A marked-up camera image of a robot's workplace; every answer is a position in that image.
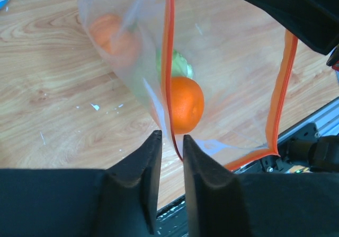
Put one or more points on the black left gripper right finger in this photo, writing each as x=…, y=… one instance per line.
x=222, y=203

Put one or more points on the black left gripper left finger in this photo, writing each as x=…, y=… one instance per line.
x=118, y=201

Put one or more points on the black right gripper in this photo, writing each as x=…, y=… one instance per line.
x=314, y=22

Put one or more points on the orange fruit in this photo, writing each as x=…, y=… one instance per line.
x=122, y=44
x=187, y=104

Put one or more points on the clear zip bag orange zipper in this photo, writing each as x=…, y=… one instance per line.
x=217, y=70

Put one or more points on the green cabbage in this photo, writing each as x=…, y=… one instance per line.
x=180, y=66

